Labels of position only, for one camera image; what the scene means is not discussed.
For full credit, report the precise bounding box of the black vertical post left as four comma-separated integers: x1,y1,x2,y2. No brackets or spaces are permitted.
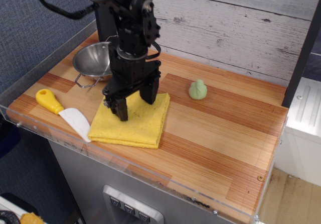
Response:
95,5,117,42

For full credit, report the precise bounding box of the clear acrylic table guard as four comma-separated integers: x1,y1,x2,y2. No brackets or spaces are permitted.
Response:
1,23,287,223

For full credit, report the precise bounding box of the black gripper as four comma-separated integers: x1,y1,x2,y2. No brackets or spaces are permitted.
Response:
102,44,161,121

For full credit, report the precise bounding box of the metal bowl with handles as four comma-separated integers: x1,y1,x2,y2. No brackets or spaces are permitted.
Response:
72,41,112,88

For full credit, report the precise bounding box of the black vertical post right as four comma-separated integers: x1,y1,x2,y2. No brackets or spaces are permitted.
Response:
282,0,320,108

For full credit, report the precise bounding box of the yellow cloth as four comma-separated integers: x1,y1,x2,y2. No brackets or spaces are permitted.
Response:
88,92,170,149

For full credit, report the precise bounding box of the green plush toy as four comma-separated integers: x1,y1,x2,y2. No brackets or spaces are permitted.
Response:
189,79,207,100

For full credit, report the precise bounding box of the grey toy fridge cabinet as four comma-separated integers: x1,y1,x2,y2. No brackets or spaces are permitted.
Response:
50,141,254,223

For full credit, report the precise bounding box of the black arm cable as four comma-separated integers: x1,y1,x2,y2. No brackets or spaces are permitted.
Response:
29,0,97,21

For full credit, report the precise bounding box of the yellow black object bottom left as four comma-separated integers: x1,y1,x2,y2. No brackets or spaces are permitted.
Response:
1,210,45,224

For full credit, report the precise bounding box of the white toy sink unit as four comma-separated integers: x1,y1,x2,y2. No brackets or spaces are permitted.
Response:
274,77,320,186

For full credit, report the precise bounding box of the silver dispenser button panel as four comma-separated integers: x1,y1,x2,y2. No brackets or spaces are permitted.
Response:
103,185,165,223

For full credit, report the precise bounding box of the yellow handled white knife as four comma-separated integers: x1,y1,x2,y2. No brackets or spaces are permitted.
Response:
36,89,91,143

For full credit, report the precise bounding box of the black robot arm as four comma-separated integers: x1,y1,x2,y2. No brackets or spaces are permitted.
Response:
90,0,161,121

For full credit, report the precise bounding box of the black vertical post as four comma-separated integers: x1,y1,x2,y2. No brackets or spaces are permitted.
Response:
95,5,117,42
282,0,320,108

